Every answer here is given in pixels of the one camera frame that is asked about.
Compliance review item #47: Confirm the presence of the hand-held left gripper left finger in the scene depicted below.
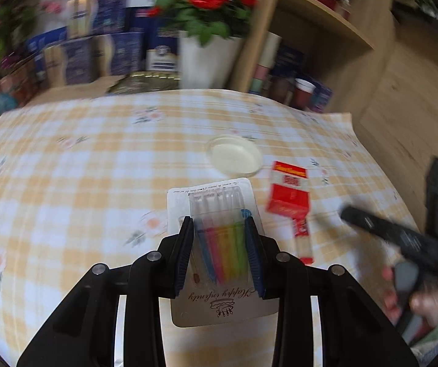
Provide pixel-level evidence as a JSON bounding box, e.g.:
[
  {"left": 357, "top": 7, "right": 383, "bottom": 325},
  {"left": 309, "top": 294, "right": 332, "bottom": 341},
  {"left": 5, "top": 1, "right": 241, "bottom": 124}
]
[{"left": 16, "top": 216, "right": 195, "bottom": 367}]

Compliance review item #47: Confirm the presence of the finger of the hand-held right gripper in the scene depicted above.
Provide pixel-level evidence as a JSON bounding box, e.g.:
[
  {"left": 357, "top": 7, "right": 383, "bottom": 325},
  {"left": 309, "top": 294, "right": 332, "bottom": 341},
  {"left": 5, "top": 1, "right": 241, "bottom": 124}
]
[{"left": 340, "top": 206, "right": 392, "bottom": 242}]

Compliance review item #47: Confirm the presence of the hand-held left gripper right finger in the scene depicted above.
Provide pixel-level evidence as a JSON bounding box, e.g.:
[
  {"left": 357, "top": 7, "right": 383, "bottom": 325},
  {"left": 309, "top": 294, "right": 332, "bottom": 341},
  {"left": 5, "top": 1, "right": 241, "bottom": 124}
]
[{"left": 244, "top": 216, "right": 420, "bottom": 367}]

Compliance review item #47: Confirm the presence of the rainbow candle blister pack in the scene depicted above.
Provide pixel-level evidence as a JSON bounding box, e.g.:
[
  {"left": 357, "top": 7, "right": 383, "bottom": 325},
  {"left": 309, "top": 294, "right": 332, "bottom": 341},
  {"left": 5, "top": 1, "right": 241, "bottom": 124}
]
[{"left": 166, "top": 178, "right": 281, "bottom": 328}]

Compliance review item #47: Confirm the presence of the person's right hand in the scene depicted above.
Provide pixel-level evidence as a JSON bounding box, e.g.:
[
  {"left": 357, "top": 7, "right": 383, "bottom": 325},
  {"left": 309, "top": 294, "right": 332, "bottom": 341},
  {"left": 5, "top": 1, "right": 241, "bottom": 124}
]
[{"left": 380, "top": 265, "right": 438, "bottom": 327}]

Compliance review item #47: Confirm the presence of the red and white box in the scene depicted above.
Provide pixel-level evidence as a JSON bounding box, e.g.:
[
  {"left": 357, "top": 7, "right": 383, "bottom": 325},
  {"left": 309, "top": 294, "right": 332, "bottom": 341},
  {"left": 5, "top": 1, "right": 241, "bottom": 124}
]
[{"left": 266, "top": 160, "right": 312, "bottom": 217}]

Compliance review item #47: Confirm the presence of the cream round lid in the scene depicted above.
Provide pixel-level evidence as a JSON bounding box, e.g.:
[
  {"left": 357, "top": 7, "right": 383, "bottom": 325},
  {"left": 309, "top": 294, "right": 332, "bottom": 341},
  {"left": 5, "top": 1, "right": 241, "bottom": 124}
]
[{"left": 206, "top": 134, "right": 263, "bottom": 177}]

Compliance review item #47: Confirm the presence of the yellow plaid floral tablecloth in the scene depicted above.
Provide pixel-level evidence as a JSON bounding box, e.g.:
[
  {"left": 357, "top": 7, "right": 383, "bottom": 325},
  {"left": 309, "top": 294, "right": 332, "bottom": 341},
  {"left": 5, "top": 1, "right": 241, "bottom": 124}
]
[{"left": 0, "top": 88, "right": 431, "bottom": 367}]

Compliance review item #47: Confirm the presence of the small blue patterned box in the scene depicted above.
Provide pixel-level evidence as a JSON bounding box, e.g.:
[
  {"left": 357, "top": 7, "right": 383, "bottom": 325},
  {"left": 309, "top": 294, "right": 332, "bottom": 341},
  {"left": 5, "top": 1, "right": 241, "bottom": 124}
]
[{"left": 310, "top": 80, "right": 335, "bottom": 114}]

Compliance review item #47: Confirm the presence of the red cup with white rim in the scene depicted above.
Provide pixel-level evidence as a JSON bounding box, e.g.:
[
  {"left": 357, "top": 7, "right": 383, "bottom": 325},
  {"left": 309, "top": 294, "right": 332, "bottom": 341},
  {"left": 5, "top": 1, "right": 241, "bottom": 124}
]
[{"left": 293, "top": 78, "right": 316, "bottom": 110}]

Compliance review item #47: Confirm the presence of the wooden shelf unit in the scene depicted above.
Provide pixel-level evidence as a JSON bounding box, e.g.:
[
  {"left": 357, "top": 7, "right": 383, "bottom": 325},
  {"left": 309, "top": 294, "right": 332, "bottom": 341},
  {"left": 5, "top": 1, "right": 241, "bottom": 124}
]
[{"left": 228, "top": 0, "right": 400, "bottom": 116}]

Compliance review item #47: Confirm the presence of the gold decorative tray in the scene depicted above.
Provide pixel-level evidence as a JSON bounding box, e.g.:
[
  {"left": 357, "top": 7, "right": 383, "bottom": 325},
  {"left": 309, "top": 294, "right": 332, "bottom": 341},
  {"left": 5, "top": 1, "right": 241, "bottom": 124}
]
[{"left": 105, "top": 71, "right": 182, "bottom": 95}]

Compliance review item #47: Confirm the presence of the stack of pastel cups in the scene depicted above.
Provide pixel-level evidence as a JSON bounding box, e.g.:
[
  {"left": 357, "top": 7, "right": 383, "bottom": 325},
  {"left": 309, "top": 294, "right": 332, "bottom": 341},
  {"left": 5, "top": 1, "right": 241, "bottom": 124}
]
[{"left": 249, "top": 32, "right": 283, "bottom": 97}]

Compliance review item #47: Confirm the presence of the white faceted vase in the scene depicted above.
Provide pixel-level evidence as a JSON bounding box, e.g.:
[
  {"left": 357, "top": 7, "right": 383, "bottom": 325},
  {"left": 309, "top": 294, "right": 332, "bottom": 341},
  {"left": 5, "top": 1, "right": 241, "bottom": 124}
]
[{"left": 178, "top": 30, "right": 245, "bottom": 91}]

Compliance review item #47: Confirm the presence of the stack of blue gift boxes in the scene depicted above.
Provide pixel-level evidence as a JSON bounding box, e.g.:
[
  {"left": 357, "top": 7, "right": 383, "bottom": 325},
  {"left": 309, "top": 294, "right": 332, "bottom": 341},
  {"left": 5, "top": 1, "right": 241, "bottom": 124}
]
[{"left": 27, "top": 0, "right": 184, "bottom": 87}]

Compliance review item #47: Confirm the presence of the teal shell-shaped holder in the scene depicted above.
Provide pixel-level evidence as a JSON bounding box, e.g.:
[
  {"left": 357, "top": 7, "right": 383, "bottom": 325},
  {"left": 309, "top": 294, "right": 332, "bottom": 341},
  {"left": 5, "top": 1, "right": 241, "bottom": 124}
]
[{"left": 0, "top": 93, "right": 19, "bottom": 118}]

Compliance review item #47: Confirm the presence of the wicker basket planter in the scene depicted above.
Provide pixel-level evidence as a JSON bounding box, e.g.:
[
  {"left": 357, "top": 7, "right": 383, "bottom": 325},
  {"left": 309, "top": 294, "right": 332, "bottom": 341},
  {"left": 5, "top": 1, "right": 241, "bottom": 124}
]
[{"left": 0, "top": 64, "right": 40, "bottom": 105}]

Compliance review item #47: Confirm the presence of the red artificial rose bouquet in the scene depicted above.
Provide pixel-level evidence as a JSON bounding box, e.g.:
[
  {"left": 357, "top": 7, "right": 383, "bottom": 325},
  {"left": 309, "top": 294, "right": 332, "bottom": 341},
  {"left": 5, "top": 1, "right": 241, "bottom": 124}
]
[{"left": 152, "top": 0, "right": 260, "bottom": 47}]

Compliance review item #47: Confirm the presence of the pink artificial blossom plant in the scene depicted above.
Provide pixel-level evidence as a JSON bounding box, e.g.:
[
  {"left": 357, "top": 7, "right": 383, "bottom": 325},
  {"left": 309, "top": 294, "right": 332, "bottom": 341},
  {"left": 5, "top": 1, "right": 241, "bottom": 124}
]
[{"left": 0, "top": 0, "right": 63, "bottom": 82}]

